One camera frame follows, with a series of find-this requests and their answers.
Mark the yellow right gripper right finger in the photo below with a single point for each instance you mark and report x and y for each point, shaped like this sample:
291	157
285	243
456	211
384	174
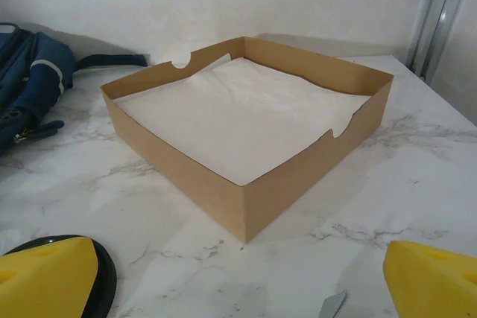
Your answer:
432	284

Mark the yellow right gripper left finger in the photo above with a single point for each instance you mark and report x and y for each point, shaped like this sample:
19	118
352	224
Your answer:
48	280

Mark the navy blue backpack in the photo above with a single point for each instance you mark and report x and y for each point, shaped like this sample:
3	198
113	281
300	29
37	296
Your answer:
33	72

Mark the black round disc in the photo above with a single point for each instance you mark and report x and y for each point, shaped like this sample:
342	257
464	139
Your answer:
108	280

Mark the brown cardboard tray box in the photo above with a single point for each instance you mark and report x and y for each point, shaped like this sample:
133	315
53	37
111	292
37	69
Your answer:
186	169

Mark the white paper liner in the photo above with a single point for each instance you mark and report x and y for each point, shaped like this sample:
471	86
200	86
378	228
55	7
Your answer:
231	120

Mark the aluminium frame post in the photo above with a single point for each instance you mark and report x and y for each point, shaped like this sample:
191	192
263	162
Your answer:
443	16

